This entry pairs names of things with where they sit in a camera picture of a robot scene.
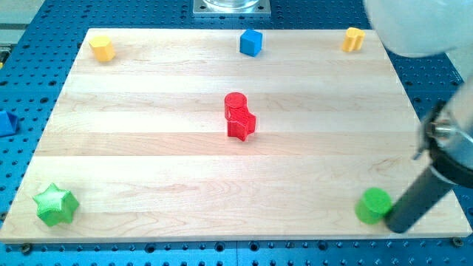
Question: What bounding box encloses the green cylinder block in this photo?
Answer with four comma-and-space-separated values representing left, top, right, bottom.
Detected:
355, 187, 392, 225

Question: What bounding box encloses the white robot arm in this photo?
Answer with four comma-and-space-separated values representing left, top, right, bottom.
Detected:
364, 0, 472, 188

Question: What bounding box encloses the red star block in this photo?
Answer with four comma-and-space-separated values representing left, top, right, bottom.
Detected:
225, 107, 256, 141

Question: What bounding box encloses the green star block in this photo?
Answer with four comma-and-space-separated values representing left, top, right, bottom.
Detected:
33, 183, 80, 227

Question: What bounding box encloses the red cylinder block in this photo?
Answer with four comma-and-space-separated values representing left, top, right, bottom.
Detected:
224, 92, 248, 120

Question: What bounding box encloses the wooden board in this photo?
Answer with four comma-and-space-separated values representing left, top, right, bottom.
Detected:
0, 28, 473, 244

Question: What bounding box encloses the blue cube block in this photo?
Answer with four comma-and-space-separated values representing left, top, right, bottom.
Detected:
239, 29, 263, 57

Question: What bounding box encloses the yellow heart block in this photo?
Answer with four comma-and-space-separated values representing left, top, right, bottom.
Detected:
341, 27, 366, 52

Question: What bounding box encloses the yellow hexagon block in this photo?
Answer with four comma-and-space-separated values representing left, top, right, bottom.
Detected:
89, 35, 115, 62

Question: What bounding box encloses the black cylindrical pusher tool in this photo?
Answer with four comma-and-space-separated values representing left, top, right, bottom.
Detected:
384, 166, 456, 233

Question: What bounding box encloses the blue block off board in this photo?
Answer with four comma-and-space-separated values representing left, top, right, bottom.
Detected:
0, 111, 18, 137

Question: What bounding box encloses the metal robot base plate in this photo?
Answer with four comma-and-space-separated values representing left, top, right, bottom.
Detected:
191, 0, 271, 17

